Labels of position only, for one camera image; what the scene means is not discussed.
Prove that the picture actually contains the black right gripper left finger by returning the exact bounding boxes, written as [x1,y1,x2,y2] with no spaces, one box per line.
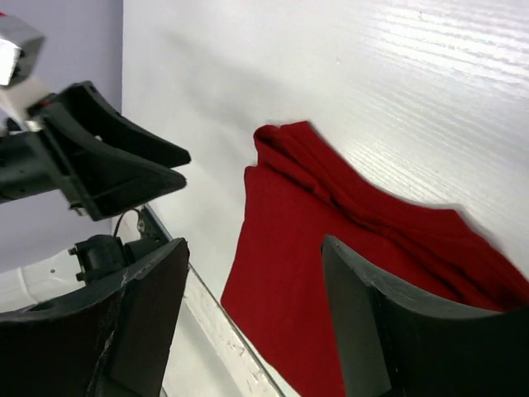
[1,238,189,396]

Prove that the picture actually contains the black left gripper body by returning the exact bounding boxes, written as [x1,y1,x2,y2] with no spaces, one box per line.
[1,125,70,203]

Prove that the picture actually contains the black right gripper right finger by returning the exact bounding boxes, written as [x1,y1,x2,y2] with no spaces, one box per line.
[322,236,528,396]

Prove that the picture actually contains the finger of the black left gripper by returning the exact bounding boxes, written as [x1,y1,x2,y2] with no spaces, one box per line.
[53,81,191,168]
[39,103,186,221]

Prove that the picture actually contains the red t shirt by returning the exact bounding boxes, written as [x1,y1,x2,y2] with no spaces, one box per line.
[221,122,528,396]

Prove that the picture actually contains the aluminium front table rail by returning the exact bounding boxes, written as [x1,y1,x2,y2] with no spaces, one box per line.
[140,204,290,397]

